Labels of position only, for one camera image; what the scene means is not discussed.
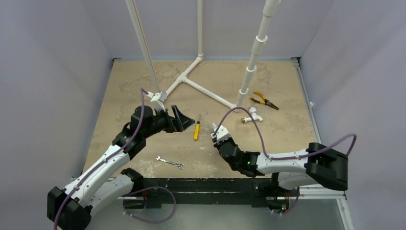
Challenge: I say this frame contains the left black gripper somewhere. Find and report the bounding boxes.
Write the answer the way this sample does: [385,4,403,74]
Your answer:
[143,105,194,139]

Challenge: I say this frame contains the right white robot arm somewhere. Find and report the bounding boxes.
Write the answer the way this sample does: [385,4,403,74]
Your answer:
[213,138,348,195]

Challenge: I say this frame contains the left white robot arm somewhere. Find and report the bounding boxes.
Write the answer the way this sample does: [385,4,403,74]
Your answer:
[47,105,195,230]

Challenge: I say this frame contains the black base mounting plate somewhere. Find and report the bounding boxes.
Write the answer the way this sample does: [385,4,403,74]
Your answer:
[112,177,300,210]

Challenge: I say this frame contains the silver open-end wrench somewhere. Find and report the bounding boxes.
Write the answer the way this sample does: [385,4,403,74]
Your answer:
[156,156,184,170]

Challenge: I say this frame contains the white plastic faucet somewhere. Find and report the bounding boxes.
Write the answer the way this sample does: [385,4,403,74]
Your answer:
[241,107,263,123]

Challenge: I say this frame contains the yellow handled screwdriver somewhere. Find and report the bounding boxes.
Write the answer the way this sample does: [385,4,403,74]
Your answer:
[193,114,201,141]

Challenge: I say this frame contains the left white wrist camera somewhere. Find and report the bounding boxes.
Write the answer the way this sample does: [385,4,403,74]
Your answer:
[147,91,167,112]

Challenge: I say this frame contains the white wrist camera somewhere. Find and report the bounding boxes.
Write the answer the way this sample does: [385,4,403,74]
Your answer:
[211,123,231,143]
[147,91,167,112]

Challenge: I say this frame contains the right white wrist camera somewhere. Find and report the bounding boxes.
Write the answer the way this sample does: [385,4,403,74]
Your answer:
[211,123,231,143]

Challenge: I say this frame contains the yellow handled pliers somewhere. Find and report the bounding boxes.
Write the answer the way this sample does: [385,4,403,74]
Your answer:
[249,91,279,110]

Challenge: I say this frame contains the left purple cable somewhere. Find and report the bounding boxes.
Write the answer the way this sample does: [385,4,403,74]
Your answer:
[53,88,177,230]

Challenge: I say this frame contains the aluminium rail frame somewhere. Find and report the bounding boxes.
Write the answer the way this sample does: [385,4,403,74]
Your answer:
[60,57,354,230]

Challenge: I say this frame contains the white PVC pipe frame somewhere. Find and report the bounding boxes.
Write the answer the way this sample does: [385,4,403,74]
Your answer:
[126,0,281,109]

